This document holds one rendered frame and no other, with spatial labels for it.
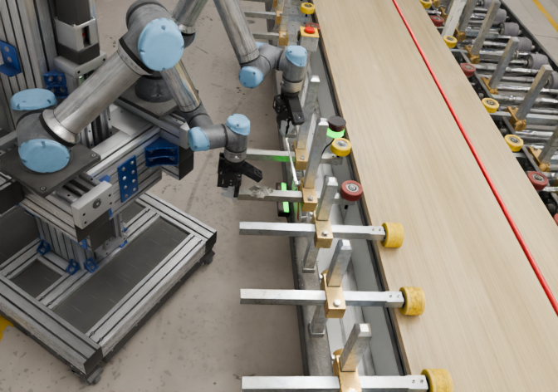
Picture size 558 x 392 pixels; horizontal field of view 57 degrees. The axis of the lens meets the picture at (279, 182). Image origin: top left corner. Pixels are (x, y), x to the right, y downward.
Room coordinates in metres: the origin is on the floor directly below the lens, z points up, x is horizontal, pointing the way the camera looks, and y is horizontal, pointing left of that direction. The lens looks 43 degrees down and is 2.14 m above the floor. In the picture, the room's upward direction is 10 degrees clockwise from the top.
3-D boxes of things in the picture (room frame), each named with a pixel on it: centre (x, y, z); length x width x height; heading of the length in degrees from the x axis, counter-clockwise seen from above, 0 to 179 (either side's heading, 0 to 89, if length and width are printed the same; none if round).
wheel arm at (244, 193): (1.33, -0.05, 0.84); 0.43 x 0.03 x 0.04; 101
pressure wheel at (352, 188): (1.38, -0.26, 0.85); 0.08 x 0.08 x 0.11
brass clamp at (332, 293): (0.87, -0.21, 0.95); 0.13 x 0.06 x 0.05; 11
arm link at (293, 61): (1.58, 0.02, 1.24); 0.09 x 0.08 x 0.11; 76
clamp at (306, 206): (1.36, -0.11, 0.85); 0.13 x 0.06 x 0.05; 11
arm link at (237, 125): (1.29, 0.16, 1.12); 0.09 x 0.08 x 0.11; 122
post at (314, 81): (1.63, -0.06, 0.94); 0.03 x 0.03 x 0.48; 11
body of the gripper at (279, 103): (1.59, 0.02, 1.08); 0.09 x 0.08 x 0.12; 31
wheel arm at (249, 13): (2.81, 0.21, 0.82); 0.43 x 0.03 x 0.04; 101
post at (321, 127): (1.39, -0.11, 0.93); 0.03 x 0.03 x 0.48; 11
